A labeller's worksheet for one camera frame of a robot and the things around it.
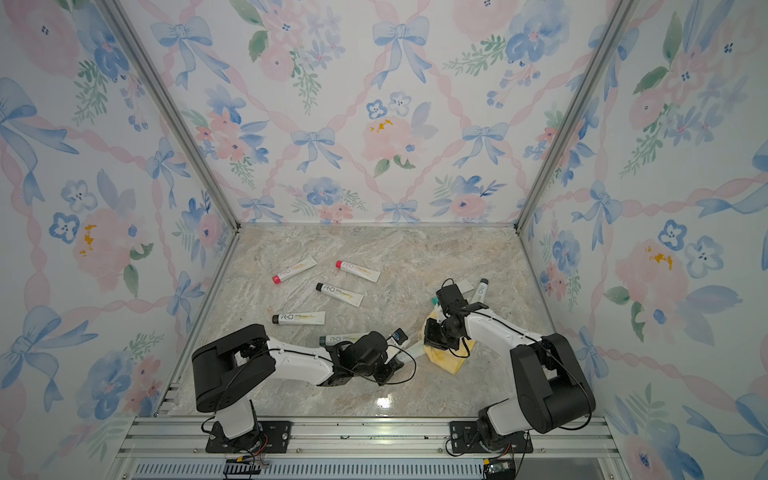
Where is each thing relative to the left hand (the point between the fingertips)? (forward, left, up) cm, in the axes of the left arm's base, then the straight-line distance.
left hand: (402, 360), depth 86 cm
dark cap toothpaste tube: (+22, -26, +2) cm, 34 cm away
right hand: (+6, -8, 0) cm, 10 cm away
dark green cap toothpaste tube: (+5, +20, +2) cm, 21 cm away
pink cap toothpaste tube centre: (+32, +15, 0) cm, 35 cm away
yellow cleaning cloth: (-1, -13, +3) cm, 13 cm away
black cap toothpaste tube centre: (+21, +20, +2) cm, 29 cm away
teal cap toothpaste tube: (+20, -11, +1) cm, 23 cm away
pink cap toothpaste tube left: (+31, +37, +2) cm, 48 cm away
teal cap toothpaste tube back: (+4, -4, +1) cm, 6 cm away
